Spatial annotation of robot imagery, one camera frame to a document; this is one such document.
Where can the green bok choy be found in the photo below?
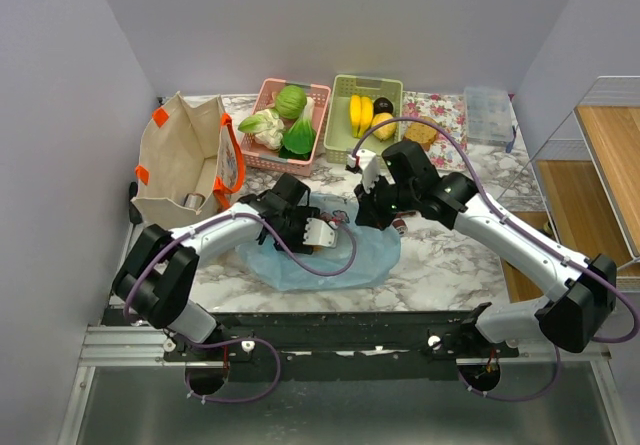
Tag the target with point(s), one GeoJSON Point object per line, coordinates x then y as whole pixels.
{"type": "Point", "coordinates": [299, 139]}

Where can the dark purple plum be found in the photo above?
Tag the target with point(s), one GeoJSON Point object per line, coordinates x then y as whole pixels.
{"type": "Point", "coordinates": [383, 105]}

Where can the white wire wooden shelf rack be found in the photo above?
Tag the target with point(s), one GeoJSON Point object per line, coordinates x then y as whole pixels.
{"type": "Point", "coordinates": [584, 179]}

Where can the clear plastic organizer box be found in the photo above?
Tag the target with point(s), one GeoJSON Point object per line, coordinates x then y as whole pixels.
{"type": "Point", "coordinates": [488, 116]}

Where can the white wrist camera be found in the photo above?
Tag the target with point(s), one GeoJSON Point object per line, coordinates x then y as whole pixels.
{"type": "Point", "coordinates": [319, 233]}
{"type": "Point", "coordinates": [366, 163]}

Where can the green cabbage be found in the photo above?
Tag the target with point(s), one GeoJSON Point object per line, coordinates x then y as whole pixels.
{"type": "Point", "coordinates": [290, 102]}

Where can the pink plastic basket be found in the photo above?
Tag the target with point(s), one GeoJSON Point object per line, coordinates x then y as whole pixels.
{"type": "Point", "coordinates": [258, 156]}

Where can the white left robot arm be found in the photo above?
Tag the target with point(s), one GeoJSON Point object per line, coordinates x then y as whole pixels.
{"type": "Point", "coordinates": [157, 275]}

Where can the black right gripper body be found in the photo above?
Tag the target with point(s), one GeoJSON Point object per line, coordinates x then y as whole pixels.
{"type": "Point", "coordinates": [384, 202]}

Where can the green glass bottle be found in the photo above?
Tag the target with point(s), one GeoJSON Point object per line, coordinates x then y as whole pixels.
{"type": "Point", "coordinates": [547, 230]}

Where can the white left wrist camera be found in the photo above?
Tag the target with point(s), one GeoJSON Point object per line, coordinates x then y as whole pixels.
{"type": "Point", "coordinates": [319, 233]}

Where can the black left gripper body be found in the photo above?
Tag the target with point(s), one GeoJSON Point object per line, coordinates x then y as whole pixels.
{"type": "Point", "coordinates": [292, 232]}

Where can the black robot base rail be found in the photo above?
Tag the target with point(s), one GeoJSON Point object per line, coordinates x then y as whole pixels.
{"type": "Point", "coordinates": [339, 346]}

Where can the yellow pear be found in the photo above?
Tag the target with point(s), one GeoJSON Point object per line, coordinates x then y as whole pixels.
{"type": "Point", "coordinates": [385, 132]}

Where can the silver metal can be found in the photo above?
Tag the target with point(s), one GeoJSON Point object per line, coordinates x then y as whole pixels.
{"type": "Point", "coordinates": [194, 201]}

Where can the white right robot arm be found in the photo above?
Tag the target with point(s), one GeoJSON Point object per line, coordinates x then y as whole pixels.
{"type": "Point", "coordinates": [576, 290]}

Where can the brown bread slice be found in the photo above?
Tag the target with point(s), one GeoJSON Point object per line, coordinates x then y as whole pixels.
{"type": "Point", "coordinates": [421, 134]}

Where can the light blue plastic grocery bag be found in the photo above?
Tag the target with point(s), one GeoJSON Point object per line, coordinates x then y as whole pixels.
{"type": "Point", "coordinates": [378, 251]}

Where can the yellow banana bunch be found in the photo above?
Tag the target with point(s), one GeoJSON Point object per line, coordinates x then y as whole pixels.
{"type": "Point", "coordinates": [361, 111]}

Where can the beige canvas tote bag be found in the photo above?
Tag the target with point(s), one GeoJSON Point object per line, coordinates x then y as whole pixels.
{"type": "Point", "coordinates": [188, 146]}

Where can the floral rectangular tray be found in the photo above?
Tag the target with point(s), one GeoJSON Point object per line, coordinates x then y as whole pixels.
{"type": "Point", "coordinates": [447, 111]}

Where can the green plastic basket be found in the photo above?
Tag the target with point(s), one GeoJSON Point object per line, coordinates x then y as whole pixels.
{"type": "Point", "coordinates": [338, 139]}

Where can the white cauliflower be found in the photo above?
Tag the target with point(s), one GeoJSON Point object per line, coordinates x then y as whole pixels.
{"type": "Point", "coordinates": [266, 127]}

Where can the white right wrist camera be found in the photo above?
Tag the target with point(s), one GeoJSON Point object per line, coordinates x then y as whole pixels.
{"type": "Point", "coordinates": [366, 163]}

